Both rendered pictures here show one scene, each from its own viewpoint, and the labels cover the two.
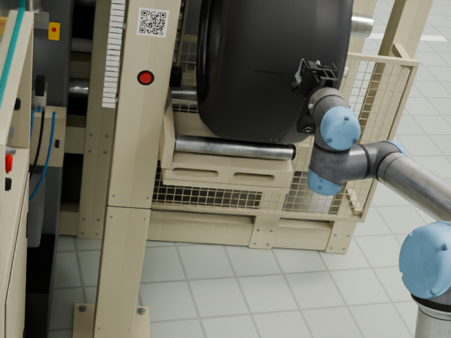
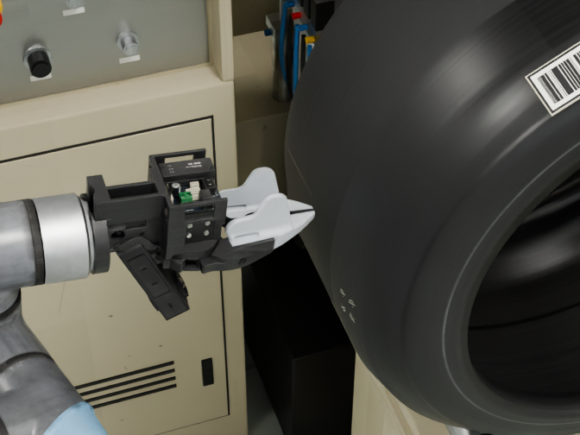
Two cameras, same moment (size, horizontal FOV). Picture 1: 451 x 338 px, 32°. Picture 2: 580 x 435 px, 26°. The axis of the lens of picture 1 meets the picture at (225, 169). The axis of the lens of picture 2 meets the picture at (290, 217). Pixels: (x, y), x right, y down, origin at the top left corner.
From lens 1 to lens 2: 183 cm
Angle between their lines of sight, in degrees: 63
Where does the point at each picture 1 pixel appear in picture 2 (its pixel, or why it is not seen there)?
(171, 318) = not seen: outside the picture
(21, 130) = (217, 46)
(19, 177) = (137, 96)
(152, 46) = not seen: hidden behind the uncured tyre
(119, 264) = (364, 410)
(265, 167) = (419, 423)
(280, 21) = (343, 76)
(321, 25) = (383, 144)
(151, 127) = not seen: hidden behind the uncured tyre
